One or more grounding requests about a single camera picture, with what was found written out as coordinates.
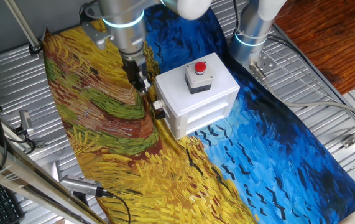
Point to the metal camera base bracket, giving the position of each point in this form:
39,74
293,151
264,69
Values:
40,144

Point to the ribbed silver camera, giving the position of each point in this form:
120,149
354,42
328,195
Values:
79,185

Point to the black camera stand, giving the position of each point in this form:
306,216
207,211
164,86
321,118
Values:
81,199

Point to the shiny metal plate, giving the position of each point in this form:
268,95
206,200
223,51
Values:
54,171

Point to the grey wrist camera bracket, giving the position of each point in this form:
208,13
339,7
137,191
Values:
94,34

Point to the painted wheatfield print cloth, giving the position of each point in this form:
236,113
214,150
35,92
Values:
164,174

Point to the small wooden block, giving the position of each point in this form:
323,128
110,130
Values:
59,222

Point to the white drawer cabinet frame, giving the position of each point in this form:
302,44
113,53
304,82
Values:
220,84

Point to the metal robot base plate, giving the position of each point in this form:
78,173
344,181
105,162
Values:
265,63

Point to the small metal corner bracket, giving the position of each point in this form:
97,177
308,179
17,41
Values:
349,141

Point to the grey box with red button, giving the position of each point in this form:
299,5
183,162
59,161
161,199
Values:
199,77

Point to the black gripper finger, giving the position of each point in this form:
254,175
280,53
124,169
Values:
145,83
135,83

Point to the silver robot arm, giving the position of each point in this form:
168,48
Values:
127,34

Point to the aluminium frame bar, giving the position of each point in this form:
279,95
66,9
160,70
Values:
25,177

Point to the grey tripod pole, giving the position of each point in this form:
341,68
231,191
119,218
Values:
21,23

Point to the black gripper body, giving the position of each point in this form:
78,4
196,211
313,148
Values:
135,68

